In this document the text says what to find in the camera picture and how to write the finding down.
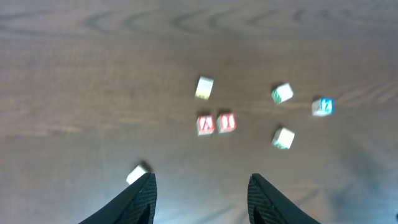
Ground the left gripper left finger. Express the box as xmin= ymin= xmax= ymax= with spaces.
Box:
xmin=80 ymin=173 xmax=157 ymax=224

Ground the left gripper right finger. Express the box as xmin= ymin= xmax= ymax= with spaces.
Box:
xmin=247 ymin=173 xmax=320 ymax=224

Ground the red letter I block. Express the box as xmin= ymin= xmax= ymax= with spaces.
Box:
xmin=216 ymin=113 xmax=236 ymax=133

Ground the red letter A block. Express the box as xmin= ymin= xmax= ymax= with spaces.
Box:
xmin=197 ymin=114 xmax=215 ymax=136

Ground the green block left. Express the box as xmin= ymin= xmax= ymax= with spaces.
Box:
xmin=126 ymin=164 xmax=149 ymax=185

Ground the green block centre right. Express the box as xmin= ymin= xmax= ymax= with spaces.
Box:
xmin=272 ymin=128 xmax=295 ymax=150

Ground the blue number 2 block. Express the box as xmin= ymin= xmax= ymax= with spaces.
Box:
xmin=312 ymin=97 xmax=334 ymax=116

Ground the green picture block upper right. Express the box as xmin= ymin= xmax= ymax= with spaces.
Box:
xmin=271 ymin=83 xmax=294 ymax=104

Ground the yellow-edged wooden block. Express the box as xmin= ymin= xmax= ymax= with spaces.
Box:
xmin=195 ymin=76 xmax=214 ymax=100

